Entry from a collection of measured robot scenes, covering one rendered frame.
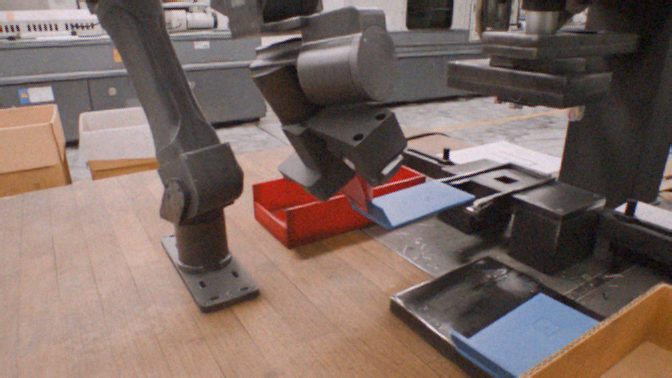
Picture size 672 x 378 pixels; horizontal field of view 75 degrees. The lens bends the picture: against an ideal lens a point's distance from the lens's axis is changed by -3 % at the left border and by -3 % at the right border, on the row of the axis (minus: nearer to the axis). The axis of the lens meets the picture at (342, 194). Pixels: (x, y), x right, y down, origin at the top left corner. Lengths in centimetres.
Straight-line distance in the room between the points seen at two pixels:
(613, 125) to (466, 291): 42
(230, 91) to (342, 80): 476
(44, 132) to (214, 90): 273
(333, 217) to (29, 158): 210
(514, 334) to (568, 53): 34
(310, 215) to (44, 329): 33
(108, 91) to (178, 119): 436
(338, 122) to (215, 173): 19
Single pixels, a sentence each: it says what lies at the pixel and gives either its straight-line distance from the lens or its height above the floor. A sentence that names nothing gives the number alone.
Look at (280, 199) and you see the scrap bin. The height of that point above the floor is 92.
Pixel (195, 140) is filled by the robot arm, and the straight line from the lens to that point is 53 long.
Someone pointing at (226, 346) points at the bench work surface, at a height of 90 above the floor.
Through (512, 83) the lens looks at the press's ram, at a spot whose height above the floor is 113.
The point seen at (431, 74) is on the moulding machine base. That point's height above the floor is 40.
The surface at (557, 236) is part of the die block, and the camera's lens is 60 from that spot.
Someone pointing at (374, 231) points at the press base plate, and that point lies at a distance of 68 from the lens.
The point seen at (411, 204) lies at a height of 99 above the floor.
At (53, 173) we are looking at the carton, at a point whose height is 47.
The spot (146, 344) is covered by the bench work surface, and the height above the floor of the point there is 90.
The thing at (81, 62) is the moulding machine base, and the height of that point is 79.
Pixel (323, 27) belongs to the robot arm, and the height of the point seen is 119.
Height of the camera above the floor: 121
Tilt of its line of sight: 22 degrees down
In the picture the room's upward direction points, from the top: straight up
